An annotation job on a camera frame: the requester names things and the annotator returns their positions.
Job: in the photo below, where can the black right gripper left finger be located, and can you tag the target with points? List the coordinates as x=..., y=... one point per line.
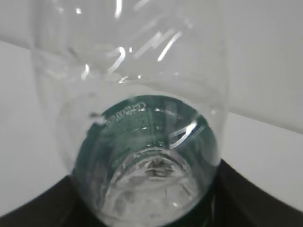
x=59, y=206

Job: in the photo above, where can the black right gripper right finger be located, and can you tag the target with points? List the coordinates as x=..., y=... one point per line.
x=233, y=201

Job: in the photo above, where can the clear water bottle green label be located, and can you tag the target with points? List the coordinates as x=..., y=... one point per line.
x=136, y=93

